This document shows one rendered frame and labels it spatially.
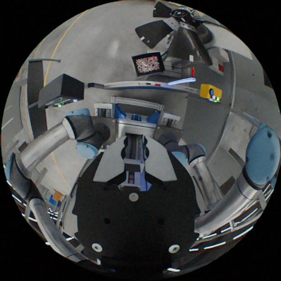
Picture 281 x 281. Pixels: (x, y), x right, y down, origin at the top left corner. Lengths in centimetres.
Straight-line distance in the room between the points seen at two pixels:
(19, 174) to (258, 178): 54
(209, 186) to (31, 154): 73
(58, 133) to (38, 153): 12
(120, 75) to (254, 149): 163
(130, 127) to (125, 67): 121
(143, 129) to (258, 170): 65
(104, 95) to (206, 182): 174
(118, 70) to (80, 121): 135
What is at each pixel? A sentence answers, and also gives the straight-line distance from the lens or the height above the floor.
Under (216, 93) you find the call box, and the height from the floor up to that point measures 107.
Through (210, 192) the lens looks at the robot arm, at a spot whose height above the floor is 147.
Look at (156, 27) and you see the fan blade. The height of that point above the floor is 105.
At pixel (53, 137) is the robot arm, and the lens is 37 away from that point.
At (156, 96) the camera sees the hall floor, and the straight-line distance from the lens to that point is 157.
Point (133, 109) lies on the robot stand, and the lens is 136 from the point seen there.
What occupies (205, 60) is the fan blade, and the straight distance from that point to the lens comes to 49.
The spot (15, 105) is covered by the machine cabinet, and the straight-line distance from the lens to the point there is 615.
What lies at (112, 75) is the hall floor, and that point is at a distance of 164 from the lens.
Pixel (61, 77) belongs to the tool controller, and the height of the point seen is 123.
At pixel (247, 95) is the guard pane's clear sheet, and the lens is 105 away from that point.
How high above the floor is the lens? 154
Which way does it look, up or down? 58 degrees down
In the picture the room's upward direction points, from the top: 175 degrees clockwise
